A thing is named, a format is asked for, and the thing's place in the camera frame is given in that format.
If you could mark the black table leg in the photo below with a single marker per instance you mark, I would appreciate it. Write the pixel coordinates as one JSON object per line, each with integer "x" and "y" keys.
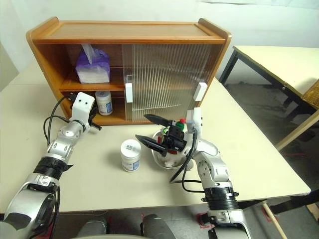
{"x": 286, "y": 206}

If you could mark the wooden stick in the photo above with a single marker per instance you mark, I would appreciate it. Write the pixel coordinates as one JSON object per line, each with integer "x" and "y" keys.
{"x": 274, "y": 219}

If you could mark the white jar with blue label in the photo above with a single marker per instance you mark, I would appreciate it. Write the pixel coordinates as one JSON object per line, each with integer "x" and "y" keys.
{"x": 130, "y": 159}
{"x": 104, "y": 104}

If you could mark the ribbed clear sliding door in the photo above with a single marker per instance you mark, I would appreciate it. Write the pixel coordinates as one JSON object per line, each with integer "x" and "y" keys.
{"x": 174, "y": 69}
{"x": 127, "y": 62}

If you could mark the beige table with black frame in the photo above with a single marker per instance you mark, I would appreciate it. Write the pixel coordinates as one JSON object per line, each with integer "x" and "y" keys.
{"x": 274, "y": 59}

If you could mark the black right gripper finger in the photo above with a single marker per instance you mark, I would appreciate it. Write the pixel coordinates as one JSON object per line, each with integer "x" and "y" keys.
{"x": 153, "y": 147}
{"x": 160, "y": 120}

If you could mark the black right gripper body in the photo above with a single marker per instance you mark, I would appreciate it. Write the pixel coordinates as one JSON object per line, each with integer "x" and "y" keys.
{"x": 175, "y": 139}

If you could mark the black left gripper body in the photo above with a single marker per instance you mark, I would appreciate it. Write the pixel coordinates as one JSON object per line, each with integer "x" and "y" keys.
{"x": 91, "y": 117}

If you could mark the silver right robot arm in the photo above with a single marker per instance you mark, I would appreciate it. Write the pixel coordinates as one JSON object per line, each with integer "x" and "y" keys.
{"x": 214, "y": 169}

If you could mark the wooden cabinet with shelf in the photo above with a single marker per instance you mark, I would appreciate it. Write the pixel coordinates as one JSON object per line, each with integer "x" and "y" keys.
{"x": 124, "y": 30}

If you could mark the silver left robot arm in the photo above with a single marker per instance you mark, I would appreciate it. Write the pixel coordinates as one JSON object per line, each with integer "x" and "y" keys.
{"x": 62, "y": 144}

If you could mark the grey rounded shape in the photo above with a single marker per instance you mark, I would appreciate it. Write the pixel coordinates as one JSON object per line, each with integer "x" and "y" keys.
{"x": 155, "y": 227}

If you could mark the purple tissue pack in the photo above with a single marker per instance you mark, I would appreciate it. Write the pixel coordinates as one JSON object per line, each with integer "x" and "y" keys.
{"x": 92, "y": 72}

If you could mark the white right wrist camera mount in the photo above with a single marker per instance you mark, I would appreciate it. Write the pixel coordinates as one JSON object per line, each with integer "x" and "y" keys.
{"x": 197, "y": 117}

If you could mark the wicker basket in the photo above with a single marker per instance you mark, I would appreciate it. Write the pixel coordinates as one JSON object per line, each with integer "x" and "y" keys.
{"x": 311, "y": 95}

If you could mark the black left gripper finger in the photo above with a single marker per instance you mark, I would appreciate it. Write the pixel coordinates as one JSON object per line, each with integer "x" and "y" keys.
{"x": 96, "y": 126}
{"x": 95, "y": 111}

